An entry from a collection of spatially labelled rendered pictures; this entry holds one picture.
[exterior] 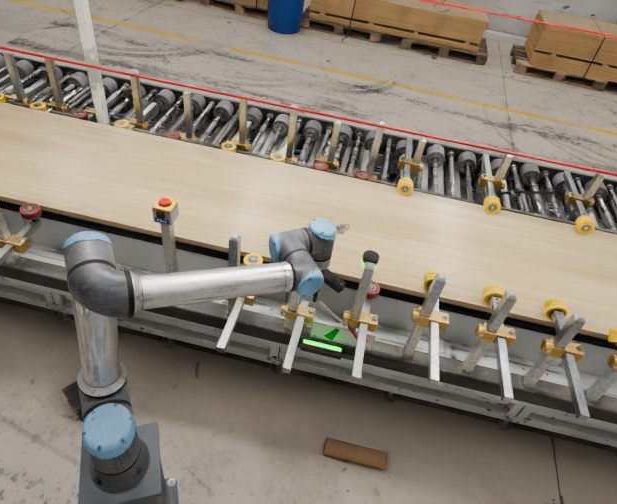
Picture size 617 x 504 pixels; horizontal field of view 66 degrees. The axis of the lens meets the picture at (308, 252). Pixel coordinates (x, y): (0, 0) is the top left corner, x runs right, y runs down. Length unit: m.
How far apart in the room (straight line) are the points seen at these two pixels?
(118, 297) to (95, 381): 0.52
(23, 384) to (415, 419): 2.04
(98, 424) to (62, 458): 0.99
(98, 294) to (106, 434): 0.56
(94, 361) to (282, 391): 1.33
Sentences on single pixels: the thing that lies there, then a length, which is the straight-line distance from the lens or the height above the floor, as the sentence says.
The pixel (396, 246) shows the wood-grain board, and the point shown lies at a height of 0.90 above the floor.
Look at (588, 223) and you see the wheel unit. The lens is 2.75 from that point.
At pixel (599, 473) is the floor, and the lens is 3.08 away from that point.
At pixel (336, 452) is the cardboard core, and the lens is 2.49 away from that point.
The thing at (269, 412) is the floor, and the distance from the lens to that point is 2.62.
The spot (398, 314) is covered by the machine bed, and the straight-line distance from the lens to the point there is 2.18.
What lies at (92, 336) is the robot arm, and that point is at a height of 1.15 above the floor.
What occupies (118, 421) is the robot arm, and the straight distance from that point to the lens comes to 1.65.
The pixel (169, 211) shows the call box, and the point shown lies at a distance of 1.74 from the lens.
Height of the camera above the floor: 2.30
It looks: 43 degrees down
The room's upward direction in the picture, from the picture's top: 9 degrees clockwise
